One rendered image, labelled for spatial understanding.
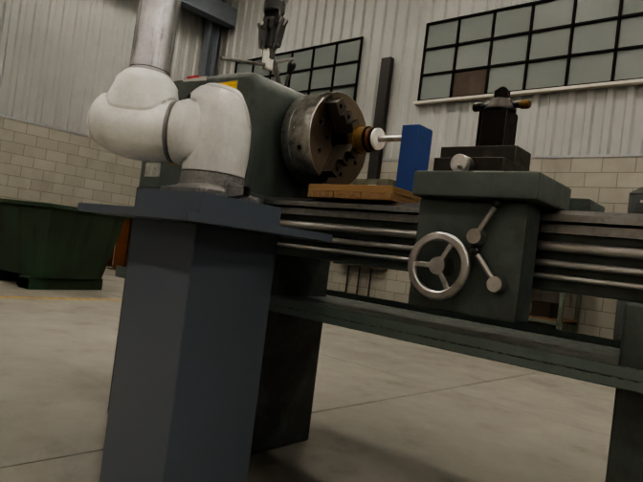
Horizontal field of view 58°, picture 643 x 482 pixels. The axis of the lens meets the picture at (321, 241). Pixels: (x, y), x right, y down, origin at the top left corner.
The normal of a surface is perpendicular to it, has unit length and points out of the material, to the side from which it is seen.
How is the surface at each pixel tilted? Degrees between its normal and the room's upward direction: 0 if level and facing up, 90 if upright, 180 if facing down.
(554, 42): 90
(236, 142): 88
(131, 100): 84
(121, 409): 90
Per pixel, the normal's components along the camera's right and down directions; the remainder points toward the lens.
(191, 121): -0.15, -0.08
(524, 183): -0.63, -0.10
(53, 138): 0.74, 0.07
